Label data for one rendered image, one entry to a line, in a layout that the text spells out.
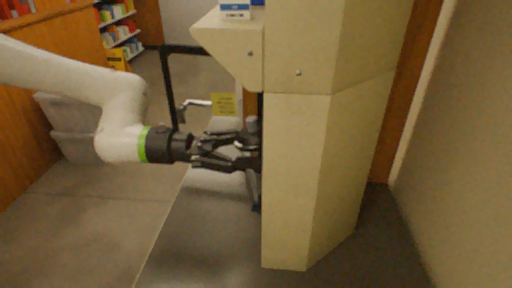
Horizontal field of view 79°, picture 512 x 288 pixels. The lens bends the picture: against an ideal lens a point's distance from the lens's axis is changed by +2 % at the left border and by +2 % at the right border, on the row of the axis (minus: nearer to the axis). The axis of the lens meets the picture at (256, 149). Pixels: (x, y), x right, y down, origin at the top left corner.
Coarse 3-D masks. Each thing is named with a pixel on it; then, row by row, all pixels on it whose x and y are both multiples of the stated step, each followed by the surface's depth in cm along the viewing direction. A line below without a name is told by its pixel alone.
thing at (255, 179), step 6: (234, 138) 72; (240, 144) 69; (258, 144) 67; (240, 150) 69; (258, 150) 67; (246, 156) 70; (252, 156) 69; (258, 156) 69; (252, 174) 72; (258, 174) 72; (252, 180) 74; (258, 180) 73; (252, 186) 76; (258, 186) 74; (258, 192) 75; (258, 198) 77; (258, 204) 79
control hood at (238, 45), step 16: (208, 16) 53; (256, 16) 53; (192, 32) 46; (208, 32) 46; (224, 32) 46; (240, 32) 46; (256, 32) 46; (208, 48) 48; (224, 48) 47; (240, 48) 47; (256, 48) 47; (224, 64) 49; (240, 64) 49; (256, 64) 48; (240, 80) 50; (256, 80) 50
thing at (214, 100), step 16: (176, 64) 86; (192, 64) 85; (208, 64) 83; (176, 80) 89; (192, 80) 87; (208, 80) 86; (224, 80) 85; (176, 96) 92; (192, 96) 90; (208, 96) 89; (224, 96) 88; (240, 96) 86; (256, 96) 85; (192, 112) 93; (208, 112) 92; (224, 112) 90; (240, 112) 89; (192, 128) 97; (208, 128) 95; (224, 128) 94; (240, 128) 92
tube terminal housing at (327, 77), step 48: (288, 0) 43; (336, 0) 42; (384, 0) 48; (288, 48) 46; (336, 48) 46; (384, 48) 54; (288, 96) 51; (336, 96) 51; (384, 96) 62; (288, 144) 56; (336, 144) 58; (288, 192) 62; (336, 192) 68; (288, 240) 70; (336, 240) 81
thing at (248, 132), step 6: (246, 120) 68; (252, 120) 68; (246, 126) 72; (252, 126) 68; (258, 126) 69; (240, 132) 70; (246, 132) 70; (252, 132) 69; (258, 132) 69; (240, 138) 69; (246, 138) 68; (252, 138) 67; (258, 138) 67; (246, 144) 68; (252, 144) 67
